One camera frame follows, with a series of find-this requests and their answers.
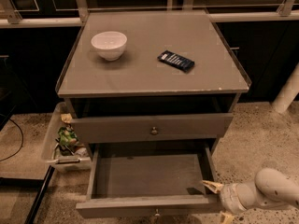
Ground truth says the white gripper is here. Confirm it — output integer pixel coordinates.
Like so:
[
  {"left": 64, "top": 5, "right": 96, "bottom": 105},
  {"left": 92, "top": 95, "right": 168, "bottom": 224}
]
[{"left": 202, "top": 180, "right": 246, "bottom": 224}]

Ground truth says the grey drawer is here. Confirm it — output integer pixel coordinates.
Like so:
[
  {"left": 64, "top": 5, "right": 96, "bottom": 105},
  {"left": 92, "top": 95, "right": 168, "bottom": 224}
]
[
  {"left": 77, "top": 140, "right": 222, "bottom": 218},
  {"left": 71, "top": 113, "right": 233, "bottom": 143}
]

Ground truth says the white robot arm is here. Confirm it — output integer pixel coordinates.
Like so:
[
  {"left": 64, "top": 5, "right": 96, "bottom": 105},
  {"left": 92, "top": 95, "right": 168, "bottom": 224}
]
[{"left": 202, "top": 168, "right": 299, "bottom": 224}]

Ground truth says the grey top drawer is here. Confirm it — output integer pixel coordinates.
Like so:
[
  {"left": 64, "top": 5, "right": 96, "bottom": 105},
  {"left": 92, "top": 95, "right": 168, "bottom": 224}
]
[{"left": 71, "top": 113, "right": 233, "bottom": 143}]

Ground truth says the grey drawer cabinet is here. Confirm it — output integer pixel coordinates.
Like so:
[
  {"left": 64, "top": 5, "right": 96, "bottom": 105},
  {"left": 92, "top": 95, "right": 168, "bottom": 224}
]
[{"left": 55, "top": 10, "right": 252, "bottom": 161}]

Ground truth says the dark blue snack packet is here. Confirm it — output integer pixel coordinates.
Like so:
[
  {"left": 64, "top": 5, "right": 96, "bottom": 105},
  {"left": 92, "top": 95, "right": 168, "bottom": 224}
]
[{"left": 157, "top": 50, "right": 194, "bottom": 73}]

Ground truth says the green snack bag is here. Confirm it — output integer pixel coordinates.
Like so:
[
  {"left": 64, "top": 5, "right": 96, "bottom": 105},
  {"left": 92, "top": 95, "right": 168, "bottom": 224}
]
[{"left": 58, "top": 126, "right": 78, "bottom": 147}]

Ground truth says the black metal floor bar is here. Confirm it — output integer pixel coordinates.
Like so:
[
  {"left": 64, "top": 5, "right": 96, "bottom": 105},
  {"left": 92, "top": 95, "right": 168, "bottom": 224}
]
[{"left": 24, "top": 166, "right": 55, "bottom": 224}]

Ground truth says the white ceramic bowl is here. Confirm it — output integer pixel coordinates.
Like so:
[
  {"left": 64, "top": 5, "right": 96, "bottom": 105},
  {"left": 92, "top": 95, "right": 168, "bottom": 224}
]
[{"left": 91, "top": 31, "right": 127, "bottom": 61}]

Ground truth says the white metal railing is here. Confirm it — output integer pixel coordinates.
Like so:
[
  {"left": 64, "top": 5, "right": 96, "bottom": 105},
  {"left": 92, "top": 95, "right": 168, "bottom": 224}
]
[{"left": 0, "top": 0, "right": 299, "bottom": 28}]

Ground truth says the white post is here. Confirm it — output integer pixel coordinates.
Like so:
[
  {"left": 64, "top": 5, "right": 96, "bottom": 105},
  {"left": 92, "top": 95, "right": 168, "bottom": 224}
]
[{"left": 272, "top": 64, "right": 299, "bottom": 113}]

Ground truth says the black floor cable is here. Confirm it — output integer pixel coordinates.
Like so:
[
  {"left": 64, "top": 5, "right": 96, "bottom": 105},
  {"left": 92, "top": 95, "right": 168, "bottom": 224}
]
[{"left": 0, "top": 113, "right": 25, "bottom": 162}]

